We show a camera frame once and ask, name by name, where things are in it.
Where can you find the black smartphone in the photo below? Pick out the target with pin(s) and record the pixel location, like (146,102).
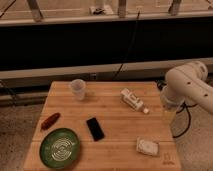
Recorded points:
(95,129)

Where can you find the white plastic bottle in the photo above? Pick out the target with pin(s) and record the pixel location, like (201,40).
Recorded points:
(132,100)

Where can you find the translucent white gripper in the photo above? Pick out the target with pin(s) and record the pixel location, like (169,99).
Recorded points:
(169,108)

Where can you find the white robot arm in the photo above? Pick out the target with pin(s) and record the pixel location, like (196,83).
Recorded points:
(186,81)

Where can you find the green patterned plate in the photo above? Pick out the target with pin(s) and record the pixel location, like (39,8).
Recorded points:
(59,149)

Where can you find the red brown sausage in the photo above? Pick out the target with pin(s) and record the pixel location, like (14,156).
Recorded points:
(50,121)

